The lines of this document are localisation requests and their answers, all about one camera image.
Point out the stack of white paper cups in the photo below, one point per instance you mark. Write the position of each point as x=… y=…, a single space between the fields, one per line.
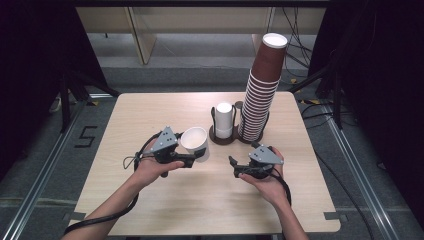
x=224 y=120

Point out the black metal stand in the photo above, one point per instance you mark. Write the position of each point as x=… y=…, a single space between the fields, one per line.
x=71 y=93
x=330 y=86

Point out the grey tape piece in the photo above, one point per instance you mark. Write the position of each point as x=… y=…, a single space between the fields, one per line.
x=335 y=216
x=75 y=216

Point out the aluminium floor rail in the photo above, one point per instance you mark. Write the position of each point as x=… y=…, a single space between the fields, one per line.
x=40 y=186
x=360 y=176

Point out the person's left hand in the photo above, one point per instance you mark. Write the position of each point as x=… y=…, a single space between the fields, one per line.
x=150 y=171

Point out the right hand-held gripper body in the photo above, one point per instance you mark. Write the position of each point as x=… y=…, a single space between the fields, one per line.
x=263 y=158

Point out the yellow black floor tape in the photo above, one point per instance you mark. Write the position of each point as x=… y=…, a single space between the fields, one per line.
x=311 y=101

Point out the pale wooden desk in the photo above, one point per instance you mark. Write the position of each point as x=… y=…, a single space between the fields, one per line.
x=200 y=20

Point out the person's right hand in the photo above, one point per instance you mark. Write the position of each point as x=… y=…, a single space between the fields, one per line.
x=266 y=188

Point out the black curtain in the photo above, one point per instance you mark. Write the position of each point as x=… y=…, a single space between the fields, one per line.
x=30 y=83
x=383 y=83

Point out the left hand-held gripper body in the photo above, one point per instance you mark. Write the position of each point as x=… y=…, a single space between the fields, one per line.
x=165 y=143

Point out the white disposable cup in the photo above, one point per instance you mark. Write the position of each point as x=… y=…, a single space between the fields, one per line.
x=195 y=138

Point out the stack of brown paper cups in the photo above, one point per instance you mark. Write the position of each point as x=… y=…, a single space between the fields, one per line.
x=263 y=83

